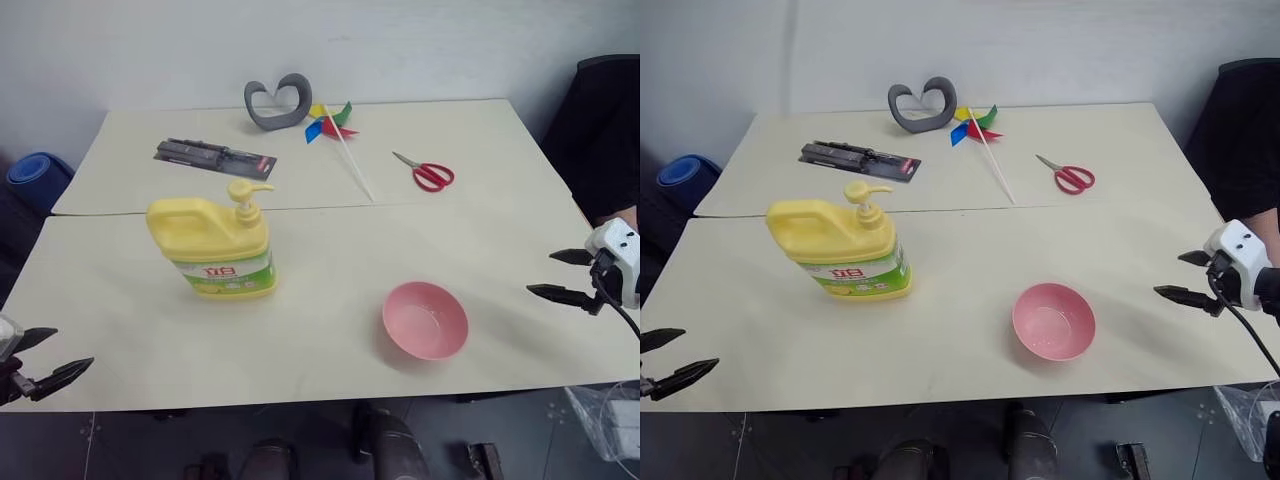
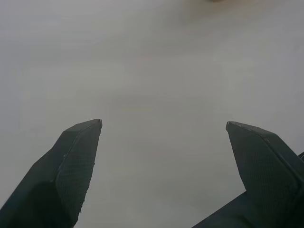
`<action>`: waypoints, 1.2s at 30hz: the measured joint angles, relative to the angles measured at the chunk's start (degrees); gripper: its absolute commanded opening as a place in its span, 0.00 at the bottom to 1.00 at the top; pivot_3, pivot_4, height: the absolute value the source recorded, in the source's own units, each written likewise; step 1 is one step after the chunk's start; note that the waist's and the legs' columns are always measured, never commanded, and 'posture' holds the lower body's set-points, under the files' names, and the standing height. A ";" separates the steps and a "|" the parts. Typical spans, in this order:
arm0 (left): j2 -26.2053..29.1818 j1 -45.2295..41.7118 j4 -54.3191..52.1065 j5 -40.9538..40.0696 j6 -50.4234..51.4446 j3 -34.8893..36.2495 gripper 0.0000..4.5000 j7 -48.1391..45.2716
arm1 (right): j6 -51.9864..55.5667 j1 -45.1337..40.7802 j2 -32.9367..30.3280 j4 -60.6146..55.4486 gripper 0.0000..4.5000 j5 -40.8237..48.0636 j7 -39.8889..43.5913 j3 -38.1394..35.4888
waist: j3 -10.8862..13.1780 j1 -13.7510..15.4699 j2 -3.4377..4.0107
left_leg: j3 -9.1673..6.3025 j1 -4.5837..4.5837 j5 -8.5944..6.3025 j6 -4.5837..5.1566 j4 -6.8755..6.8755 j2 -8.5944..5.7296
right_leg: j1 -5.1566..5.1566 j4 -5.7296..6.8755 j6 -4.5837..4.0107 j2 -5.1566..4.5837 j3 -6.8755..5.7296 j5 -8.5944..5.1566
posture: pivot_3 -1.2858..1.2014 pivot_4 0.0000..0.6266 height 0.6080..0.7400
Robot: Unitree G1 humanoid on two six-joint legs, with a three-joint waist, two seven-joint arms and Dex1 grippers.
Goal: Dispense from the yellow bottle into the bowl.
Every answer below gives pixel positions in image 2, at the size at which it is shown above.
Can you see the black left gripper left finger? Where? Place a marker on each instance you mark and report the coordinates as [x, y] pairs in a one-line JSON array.
[[57, 175]]

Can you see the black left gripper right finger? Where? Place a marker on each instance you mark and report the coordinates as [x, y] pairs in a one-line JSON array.
[[268, 171]]

